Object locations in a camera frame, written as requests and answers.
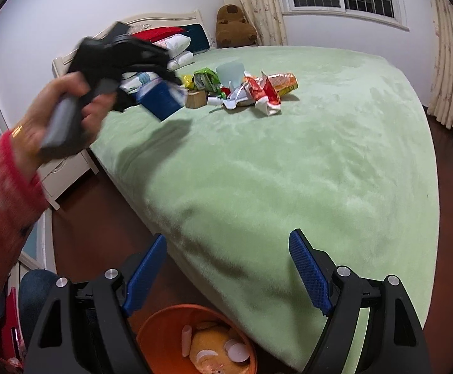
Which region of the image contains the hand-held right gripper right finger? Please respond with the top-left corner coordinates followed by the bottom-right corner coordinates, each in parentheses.
top-left (289, 228), bottom-right (431, 374)

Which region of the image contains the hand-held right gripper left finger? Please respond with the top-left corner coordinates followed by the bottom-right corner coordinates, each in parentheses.
top-left (24, 233), bottom-right (168, 374)

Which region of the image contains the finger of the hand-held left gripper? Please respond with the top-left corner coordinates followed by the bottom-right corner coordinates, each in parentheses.
top-left (113, 88), bottom-right (138, 113)
top-left (154, 60), bottom-right (183, 86)

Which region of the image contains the blue cardboard box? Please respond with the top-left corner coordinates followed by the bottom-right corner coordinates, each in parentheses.
top-left (137, 79), bottom-right (189, 121)

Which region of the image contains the orange plastic bucket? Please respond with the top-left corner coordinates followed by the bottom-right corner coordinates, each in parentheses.
top-left (136, 304), bottom-right (258, 374)

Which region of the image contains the person's left forearm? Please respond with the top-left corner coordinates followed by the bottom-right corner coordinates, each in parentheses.
top-left (0, 130), bottom-right (50, 325)

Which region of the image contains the person's left hand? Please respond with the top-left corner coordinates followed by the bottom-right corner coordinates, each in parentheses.
top-left (12, 72), bottom-right (115, 164)

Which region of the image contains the white floral quilt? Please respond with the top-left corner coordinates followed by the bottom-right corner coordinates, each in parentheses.
top-left (152, 34), bottom-right (192, 54)

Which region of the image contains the green snack packet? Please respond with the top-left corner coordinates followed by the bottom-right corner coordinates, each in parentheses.
top-left (192, 68), bottom-right (221, 91)

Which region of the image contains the cream bed headboard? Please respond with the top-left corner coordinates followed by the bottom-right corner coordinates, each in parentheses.
top-left (52, 9), bottom-right (216, 79)

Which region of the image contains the translucent plastic cup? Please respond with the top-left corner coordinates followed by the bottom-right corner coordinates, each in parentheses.
top-left (215, 61), bottom-right (247, 88)

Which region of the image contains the brown plush toy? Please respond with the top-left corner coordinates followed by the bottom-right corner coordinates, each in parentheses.
top-left (215, 4), bottom-right (259, 48)

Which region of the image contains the white nightstand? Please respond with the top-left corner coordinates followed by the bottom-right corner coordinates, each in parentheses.
top-left (38, 145), bottom-right (101, 211)

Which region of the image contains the yellow soft toy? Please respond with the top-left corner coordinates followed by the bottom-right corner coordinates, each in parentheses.
top-left (189, 328), bottom-right (237, 374)

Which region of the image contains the white round lid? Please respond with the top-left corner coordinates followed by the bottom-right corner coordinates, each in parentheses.
top-left (225, 339), bottom-right (251, 364)

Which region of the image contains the red orange snack packet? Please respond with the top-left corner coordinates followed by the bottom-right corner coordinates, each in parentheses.
top-left (243, 70), bottom-right (299, 117)

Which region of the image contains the cream floral curtain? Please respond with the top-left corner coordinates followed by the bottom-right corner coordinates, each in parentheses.
top-left (218, 0), bottom-right (288, 48)
top-left (426, 0), bottom-right (453, 129)

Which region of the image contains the green bed blanket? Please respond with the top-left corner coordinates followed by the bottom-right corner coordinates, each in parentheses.
top-left (89, 45), bottom-right (442, 373)

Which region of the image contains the person's leg in jeans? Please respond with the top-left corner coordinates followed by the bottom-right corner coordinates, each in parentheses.
top-left (17, 269), bottom-right (62, 354)

